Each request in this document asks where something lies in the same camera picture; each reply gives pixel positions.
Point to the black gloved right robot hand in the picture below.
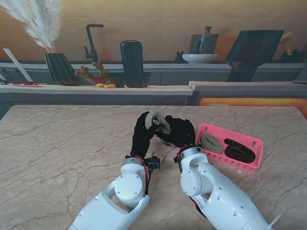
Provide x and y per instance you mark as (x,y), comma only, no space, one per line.
(180,134)

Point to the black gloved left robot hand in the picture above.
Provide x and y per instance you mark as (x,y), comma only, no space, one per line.
(141,139)

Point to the beige woven belt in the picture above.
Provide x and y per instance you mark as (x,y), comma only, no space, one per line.
(165,127)
(211,143)

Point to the dark brown belt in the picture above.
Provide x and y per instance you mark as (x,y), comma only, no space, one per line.
(239,152)

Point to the pink plastic storage basket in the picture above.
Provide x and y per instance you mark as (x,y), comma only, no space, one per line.
(239,153)

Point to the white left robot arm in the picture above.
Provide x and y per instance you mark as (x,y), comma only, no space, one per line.
(120,191)

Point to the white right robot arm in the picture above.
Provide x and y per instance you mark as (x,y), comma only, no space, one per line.
(216,187)

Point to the grey back counter cabinets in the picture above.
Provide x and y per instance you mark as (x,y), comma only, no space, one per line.
(172,76)

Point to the orange fruit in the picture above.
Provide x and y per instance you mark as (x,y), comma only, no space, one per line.
(110,86)
(100,85)

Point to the small black stand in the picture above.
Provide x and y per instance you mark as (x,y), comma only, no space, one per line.
(179,58)

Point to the raised counter orange glow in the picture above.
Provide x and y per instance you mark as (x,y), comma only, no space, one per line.
(239,86)

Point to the tall black cylinder container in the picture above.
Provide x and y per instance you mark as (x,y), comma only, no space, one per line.
(132,62)

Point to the cactus plants in bowl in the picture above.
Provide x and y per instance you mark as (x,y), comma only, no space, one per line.
(100,72)

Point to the white speckled bowl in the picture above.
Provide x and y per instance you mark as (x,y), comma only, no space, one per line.
(200,58)

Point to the grey pot with lid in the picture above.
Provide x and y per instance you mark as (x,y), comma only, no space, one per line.
(206,43)

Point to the dark ribbed vase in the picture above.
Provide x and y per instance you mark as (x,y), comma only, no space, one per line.
(60,69)

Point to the black kitchen faucet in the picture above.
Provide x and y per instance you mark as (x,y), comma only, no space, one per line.
(90,40)

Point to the plate with red food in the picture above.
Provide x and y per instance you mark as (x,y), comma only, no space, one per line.
(26,84)

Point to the dark utensil holder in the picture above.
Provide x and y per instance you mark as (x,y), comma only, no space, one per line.
(295,57)

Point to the wooden kitchen utensils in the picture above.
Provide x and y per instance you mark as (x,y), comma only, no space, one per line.
(286,39)

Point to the white pampas grass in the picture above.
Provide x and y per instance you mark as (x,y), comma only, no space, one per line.
(45,31)

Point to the white leaning board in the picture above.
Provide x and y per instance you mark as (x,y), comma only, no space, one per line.
(16,63)

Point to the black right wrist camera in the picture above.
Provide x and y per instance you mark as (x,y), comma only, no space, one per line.
(177,158)

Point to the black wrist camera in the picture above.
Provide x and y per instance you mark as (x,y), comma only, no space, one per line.
(153,163)
(177,158)

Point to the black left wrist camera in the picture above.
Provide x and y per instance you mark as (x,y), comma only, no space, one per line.
(153,163)

